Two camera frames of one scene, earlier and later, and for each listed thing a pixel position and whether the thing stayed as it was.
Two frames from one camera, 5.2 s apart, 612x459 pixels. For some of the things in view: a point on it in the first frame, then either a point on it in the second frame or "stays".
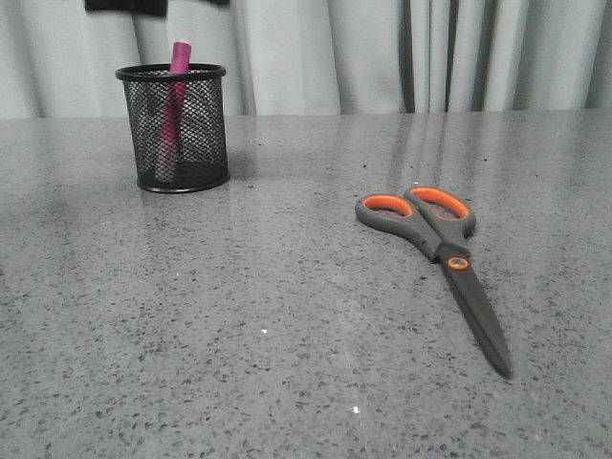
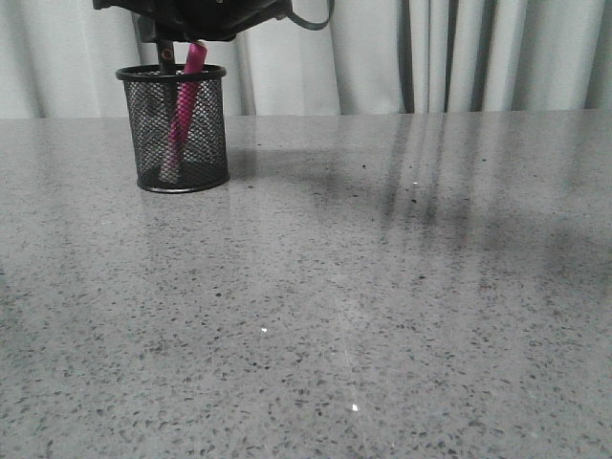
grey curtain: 281,57 stays
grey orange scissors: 437,224 to 166,56
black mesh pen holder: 178,127 stays
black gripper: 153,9 to 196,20
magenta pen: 175,103 to 169,169
